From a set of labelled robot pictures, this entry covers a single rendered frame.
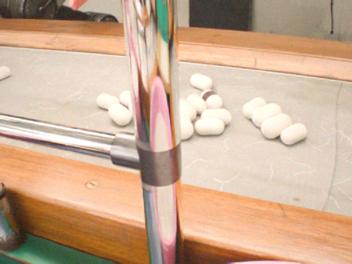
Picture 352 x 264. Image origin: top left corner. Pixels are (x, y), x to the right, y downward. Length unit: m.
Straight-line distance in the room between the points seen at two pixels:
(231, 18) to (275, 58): 1.98
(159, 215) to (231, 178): 0.14
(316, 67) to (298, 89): 0.06
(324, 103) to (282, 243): 0.27
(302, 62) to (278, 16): 1.95
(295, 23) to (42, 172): 2.27
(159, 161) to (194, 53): 0.42
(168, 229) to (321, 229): 0.11
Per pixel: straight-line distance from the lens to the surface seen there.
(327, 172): 0.36
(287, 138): 0.38
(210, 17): 2.58
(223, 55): 0.57
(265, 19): 2.52
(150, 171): 0.18
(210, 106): 0.42
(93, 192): 0.29
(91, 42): 0.66
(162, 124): 0.17
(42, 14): 1.10
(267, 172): 0.34
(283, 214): 0.27
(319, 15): 2.46
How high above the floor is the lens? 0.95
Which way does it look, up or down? 32 degrees down
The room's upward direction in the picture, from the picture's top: 2 degrees counter-clockwise
